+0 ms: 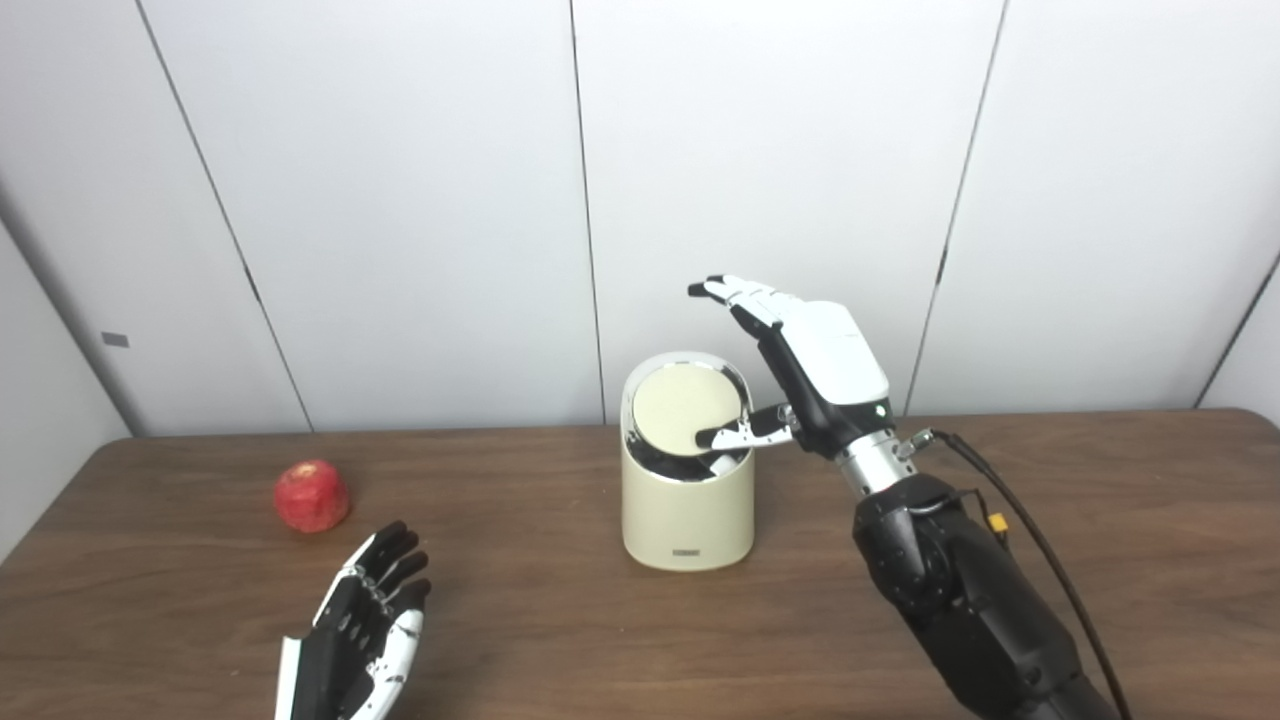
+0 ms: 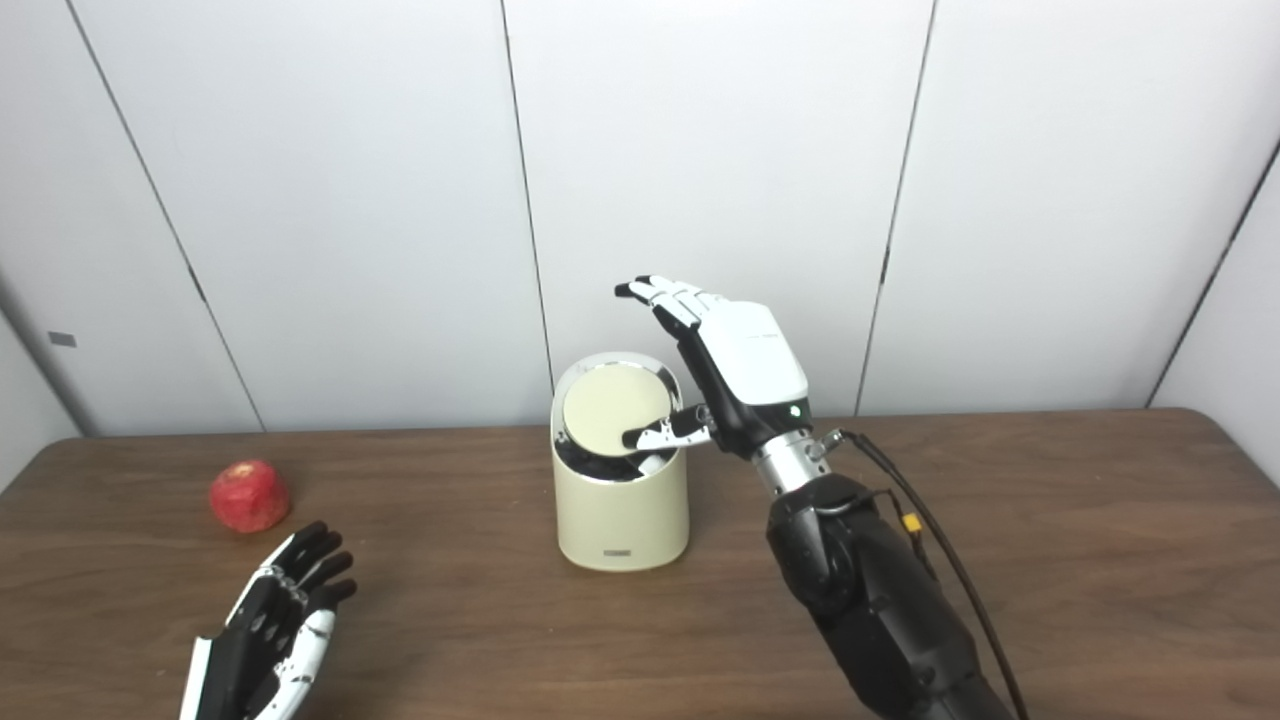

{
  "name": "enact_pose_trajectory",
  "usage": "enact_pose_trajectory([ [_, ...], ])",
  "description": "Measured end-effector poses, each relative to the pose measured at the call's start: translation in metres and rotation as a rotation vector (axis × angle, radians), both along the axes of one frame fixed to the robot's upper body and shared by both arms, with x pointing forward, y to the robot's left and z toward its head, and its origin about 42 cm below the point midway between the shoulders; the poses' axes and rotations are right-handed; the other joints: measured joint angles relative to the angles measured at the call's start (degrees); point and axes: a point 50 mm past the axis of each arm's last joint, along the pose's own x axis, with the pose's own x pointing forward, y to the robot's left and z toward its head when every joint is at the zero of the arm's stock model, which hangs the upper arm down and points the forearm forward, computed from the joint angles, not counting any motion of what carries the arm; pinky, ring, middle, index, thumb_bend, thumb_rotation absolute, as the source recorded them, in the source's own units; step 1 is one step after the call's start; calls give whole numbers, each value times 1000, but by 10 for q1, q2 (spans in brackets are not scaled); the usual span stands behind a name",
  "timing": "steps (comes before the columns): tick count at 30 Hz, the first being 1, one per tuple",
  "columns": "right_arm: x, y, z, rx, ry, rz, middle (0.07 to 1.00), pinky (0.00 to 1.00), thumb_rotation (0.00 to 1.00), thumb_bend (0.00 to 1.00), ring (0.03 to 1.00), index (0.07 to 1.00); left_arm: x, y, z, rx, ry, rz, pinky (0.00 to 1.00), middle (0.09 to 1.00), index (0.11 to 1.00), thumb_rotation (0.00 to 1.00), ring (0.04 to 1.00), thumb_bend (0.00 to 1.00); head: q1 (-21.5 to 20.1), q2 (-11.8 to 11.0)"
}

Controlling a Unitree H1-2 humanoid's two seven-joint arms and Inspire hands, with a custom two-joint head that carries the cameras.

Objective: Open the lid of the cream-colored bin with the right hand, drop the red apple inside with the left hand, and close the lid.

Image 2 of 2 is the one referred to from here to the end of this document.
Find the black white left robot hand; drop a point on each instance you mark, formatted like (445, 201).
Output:
(250, 660)

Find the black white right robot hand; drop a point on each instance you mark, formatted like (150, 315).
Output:
(750, 355)

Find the cream round bin lid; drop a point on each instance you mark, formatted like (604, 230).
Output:
(610, 405)

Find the red apple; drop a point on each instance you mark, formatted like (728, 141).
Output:
(250, 496)

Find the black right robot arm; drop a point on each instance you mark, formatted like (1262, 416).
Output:
(880, 600)

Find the cream-colored bin body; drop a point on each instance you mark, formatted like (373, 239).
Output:
(622, 515)

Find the black wall panel hinge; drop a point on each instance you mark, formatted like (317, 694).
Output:
(885, 266)
(197, 283)

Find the small gray wall tag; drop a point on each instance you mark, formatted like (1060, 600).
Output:
(62, 339)

